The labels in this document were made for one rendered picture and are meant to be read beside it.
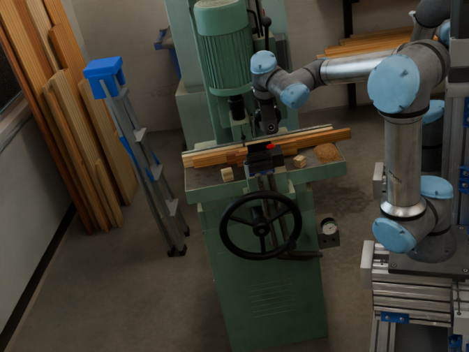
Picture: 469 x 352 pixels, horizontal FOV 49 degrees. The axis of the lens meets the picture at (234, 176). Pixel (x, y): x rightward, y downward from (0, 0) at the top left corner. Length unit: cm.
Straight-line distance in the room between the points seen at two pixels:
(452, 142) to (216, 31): 81
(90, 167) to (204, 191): 148
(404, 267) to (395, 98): 58
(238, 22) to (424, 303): 107
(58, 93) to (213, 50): 149
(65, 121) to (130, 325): 122
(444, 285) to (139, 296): 172
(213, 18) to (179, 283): 161
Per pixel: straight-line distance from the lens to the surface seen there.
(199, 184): 192
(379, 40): 400
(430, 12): 182
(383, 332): 220
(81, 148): 322
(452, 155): 170
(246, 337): 241
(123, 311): 285
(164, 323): 271
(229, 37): 176
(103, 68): 261
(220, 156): 201
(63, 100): 311
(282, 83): 149
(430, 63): 125
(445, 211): 153
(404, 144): 129
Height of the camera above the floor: 188
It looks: 31 degrees down
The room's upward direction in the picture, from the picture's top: 11 degrees counter-clockwise
